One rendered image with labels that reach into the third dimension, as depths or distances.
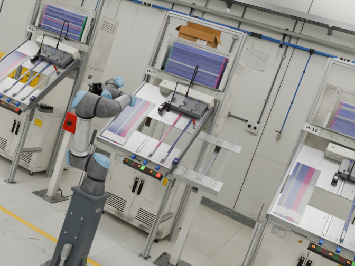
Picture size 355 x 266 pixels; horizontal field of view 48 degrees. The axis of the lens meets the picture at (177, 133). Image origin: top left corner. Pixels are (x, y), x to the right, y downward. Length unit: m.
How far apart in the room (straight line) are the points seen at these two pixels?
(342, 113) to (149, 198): 1.66
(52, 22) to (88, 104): 2.15
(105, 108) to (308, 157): 1.64
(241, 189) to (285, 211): 2.07
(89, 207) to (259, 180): 2.72
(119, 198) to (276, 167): 1.98
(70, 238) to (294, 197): 1.51
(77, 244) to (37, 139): 1.71
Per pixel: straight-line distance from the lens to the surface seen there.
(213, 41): 3.79
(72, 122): 3.58
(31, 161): 4.13
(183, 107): 3.30
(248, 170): 4.83
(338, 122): 3.18
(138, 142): 3.19
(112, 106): 2.24
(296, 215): 2.85
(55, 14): 4.28
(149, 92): 3.54
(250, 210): 4.89
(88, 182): 2.50
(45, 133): 4.03
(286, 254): 3.20
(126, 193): 3.54
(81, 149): 2.44
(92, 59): 4.22
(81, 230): 2.56
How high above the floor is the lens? 1.40
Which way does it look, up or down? 8 degrees down
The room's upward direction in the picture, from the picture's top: 19 degrees clockwise
